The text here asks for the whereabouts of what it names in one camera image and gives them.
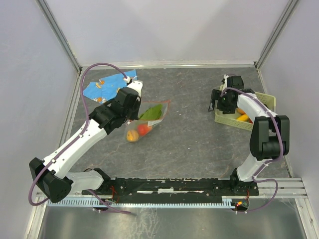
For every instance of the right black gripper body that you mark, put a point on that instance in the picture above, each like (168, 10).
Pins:
(223, 105)

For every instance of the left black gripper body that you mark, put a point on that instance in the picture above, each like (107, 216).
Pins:
(132, 113)

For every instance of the orange peach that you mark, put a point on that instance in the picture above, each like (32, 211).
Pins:
(240, 111)

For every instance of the clear zip top bag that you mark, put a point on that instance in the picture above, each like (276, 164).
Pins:
(132, 124)

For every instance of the green leaf vegetable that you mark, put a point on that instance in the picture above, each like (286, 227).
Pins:
(153, 113)

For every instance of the yellow banana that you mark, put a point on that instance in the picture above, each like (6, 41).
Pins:
(244, 117)

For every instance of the red strawberry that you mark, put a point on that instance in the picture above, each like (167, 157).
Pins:
(143, 129)

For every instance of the small orange mango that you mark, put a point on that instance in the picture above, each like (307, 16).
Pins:
(132, 135)

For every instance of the pale green plastic basket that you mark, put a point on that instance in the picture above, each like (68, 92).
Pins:
(239, 107)

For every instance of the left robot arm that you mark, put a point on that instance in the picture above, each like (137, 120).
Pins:
(52, 174)

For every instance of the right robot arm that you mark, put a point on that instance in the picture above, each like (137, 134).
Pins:
(270, 135)

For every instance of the blue patterned cloth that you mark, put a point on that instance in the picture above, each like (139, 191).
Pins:
(107, 87)

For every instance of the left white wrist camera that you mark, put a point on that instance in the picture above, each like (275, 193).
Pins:
(137, 86)

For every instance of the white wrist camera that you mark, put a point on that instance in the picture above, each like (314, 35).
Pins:
(224, 82)
(137, 86)

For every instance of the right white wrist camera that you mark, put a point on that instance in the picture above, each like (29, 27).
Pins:
(224, 82)

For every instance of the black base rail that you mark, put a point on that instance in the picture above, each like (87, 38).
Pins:
(204, 190)

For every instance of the light blue cable duct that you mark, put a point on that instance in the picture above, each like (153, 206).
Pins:
(91, 201)

